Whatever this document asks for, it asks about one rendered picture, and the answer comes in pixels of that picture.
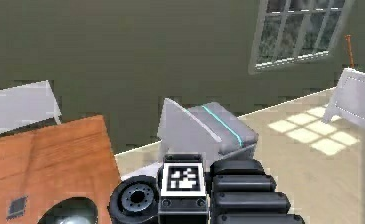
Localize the white framed window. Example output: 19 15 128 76
248 0 356 76

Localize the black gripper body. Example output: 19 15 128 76
108 175 162 224

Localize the brown wooden table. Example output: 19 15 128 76
0 114 123 224

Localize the orange thin pole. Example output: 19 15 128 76
344 34 355 69

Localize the small grey square object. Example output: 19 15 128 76
6 195 29 221

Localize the black round bowl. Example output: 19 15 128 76
37 196 100 224

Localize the white chair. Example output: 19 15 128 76
321 67 365 132
0 79 63 138

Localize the grey armchair with teal stripe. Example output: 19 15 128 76
120 97 260 181

